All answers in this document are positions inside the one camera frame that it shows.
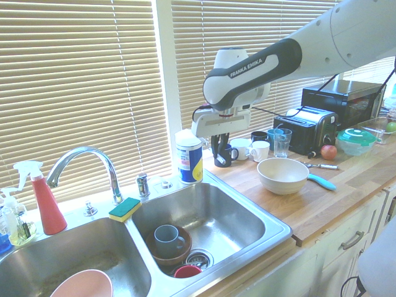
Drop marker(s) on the red apple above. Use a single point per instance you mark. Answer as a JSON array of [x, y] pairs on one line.
[[328, 152]]

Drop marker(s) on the red spray bottle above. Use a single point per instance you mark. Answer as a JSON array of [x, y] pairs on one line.
[[48, 204]]

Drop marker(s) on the cream ceramic bowl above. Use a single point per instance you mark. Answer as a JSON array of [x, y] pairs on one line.
[[283, 178]]

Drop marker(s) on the round sink hole cap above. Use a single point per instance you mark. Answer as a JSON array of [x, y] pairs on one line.
[[166, 185]]

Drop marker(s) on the clear drinking glass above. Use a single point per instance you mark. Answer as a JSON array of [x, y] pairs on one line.
[[283, 143]]

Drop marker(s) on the clear soap pump bottle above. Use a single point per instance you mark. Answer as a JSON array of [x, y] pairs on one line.
[[6, 219]]

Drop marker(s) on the red cup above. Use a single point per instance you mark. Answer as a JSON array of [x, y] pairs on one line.
[[186, 271]]

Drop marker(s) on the clear plastic tray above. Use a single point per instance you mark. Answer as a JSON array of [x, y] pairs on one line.
[[376, 130]]

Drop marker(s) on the dark blue mug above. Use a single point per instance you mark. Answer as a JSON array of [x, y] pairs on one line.
[[230, 157]]

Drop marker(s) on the green fruit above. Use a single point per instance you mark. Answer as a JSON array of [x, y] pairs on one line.
[[391, 126]]

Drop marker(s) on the white mug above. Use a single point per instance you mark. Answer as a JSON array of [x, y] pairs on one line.
[[241, 150]]

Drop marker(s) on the stainless steel double sink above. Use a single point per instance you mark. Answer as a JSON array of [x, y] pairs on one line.
[[216, 216]]

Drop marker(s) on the chrome faucet knob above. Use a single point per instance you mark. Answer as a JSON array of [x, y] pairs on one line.
[[90, 208]]

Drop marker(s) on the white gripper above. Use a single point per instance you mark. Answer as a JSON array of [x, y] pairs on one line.
[[222, 122]]

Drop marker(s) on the brown wooden bowl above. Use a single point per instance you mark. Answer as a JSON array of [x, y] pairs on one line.
[[182, 247]]

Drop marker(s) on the metal drain strainer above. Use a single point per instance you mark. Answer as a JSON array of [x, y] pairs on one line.
[[201, 258]]

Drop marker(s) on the black microwave oven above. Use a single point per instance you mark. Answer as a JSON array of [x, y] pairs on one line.
[[349, 102]]

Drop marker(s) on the black mug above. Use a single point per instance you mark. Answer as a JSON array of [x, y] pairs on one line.
[[258, 136]]

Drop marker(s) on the cream kitchen cabinet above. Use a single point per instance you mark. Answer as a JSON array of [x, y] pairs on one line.
[[340, 256]]

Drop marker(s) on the wide beige window blind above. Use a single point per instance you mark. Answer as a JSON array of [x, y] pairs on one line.
[[77, 86]]

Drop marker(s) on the grey mug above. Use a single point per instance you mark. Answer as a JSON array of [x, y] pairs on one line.
[[167, 238]]

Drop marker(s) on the clear container green lid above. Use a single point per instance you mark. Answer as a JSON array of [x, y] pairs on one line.
[[355, 140]]

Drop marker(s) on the chrome kitchen faucet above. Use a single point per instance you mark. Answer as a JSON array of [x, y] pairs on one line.
[[102, 161]]

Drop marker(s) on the black chrome toaster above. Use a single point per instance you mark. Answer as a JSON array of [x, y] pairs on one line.
[[309, 130]]

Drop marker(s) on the chrome side sprayer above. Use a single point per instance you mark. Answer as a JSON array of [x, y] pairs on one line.
[[143, 185]]

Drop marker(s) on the white blue wipes canister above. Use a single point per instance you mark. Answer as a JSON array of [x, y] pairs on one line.
[[189, 157]]

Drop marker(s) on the pink plastic bowl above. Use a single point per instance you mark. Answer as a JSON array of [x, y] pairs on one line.
[[86, 283]]

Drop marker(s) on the teal mug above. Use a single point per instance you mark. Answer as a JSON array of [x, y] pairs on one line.
[[270, 139]]

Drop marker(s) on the yellow green sponge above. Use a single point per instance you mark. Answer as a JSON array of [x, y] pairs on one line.
[[124, 209]]

